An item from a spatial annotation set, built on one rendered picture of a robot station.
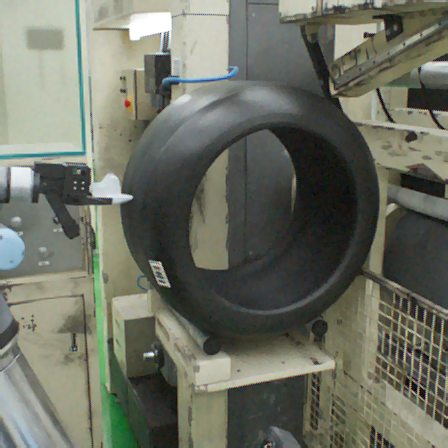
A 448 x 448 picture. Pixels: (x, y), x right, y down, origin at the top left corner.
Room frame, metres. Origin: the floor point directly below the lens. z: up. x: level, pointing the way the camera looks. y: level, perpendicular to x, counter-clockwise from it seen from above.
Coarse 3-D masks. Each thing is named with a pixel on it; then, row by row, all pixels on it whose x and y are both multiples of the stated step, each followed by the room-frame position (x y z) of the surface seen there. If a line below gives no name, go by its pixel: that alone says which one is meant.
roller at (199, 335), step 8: (184, 320) 1.42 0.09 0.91; (192, 328) 1.37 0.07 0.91; (200, 328) 1.35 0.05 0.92; (192, 336) 1.36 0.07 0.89; (200, 336) 1.32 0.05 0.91; (208, 336) 1.30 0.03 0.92; (200, 344) 1.30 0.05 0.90; (208, 344) 1.29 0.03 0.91; (216, 344) 1.29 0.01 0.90; (208, 352) 1.29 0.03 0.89; (216, 352) 1.29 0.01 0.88
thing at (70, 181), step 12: (36, 168) 1.23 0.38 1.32; (48, 168) 1.24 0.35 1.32; (60, 168) 1.25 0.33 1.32; (72, 168) 1.24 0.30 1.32; (84, 168) 1.25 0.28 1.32; (36, 180) 1.22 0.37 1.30; (48, 180) 1.25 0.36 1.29; (60, 180) 1.25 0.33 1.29; (72, 180) 1.24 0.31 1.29; (84, 180) 1.26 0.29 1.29; (36, 192) 1.21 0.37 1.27; (48, 192) 1.24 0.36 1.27; (60, 192) 1.25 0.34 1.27; (72, 192) 1.25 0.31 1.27; (84, 192) 1.26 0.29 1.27; (60, 204) 1.25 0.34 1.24; (72, 204) 1.24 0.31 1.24
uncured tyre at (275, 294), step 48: (192, 96) 1.42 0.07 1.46; (240, 96) 1.31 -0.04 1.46; (288, 96) 1.33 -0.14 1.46; (144, 144) 1.38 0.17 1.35; (192, 144) 1.25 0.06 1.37; (288, 144) 1.63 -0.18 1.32; (336, 144) 1.35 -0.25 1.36; (144, 192) 1.25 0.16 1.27; (192, 192) 1.23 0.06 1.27; (336, 192) 1.61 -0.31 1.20; (144, 240) 1.24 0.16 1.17; (288, 240) 1.63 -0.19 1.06; (336, 240) 1.56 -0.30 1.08; (192, 288) 1.24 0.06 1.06; (240, 288) 1.57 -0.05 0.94; (288, 288) 1.55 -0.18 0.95; (336, 288) 1.36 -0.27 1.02; (240, 336) 1.31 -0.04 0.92
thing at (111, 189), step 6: (108, 180) 1.28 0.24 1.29; (114, 180) 1.29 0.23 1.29; (96, 186) 1.27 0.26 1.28; (102, 186) 1.28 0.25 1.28; (108, 186) 1.28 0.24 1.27; (114, 186) 1.28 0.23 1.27; (96, 192) 1.27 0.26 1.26; (102, 192) 1.27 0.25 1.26; (108, 192) 1.28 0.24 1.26; (114, 192) 1.28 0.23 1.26; (114, 198) 1.28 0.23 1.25; (120, 198) 1.29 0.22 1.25; (126, 198) 1.30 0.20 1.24; (114, 204) 1.28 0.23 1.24
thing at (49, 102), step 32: (0, 0) 1.74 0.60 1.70; (32, 0) 1.77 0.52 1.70; (64, 0) 1.80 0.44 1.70; (0, 32) 1.74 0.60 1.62; (32, 32) 1.77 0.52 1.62; (64, 32) 1.80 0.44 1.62; (0, 64) 1.74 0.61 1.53; (32, 64) 1.77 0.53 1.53; (64, 64) 1.80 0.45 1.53; (0, 96) 1.74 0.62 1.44; (32, 96) 1.77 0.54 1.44; (64, 96) 1.80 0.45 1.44; (0, 128) 1.73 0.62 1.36; (32, 128) 1.76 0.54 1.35; (64, 128) 1.80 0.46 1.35
